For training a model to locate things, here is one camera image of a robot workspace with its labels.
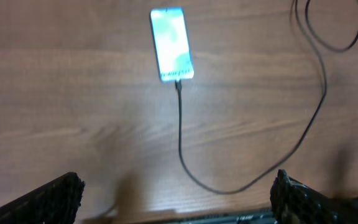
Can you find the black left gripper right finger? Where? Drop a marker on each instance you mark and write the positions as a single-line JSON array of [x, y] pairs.
[[294, 202]]

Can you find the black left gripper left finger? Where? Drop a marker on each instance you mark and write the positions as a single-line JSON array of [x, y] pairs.
[[54, 202]]

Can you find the Samsung Galaxy smartphone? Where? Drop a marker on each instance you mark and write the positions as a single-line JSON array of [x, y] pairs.
[[171, 43]]

